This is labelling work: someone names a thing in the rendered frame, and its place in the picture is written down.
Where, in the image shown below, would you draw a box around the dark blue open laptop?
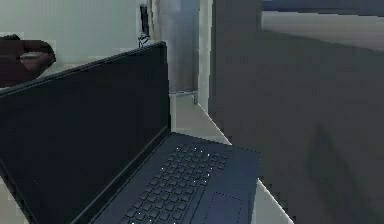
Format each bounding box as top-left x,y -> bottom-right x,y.
0,40 -> 261,224

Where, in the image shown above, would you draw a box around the black door handle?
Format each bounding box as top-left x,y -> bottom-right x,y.
138,4 -> 152,48

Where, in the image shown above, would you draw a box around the grey room door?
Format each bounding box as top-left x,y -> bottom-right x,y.
156,0 -> 201,94

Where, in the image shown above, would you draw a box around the dark brown round object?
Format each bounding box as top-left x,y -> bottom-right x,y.
0,33 -> 57,89

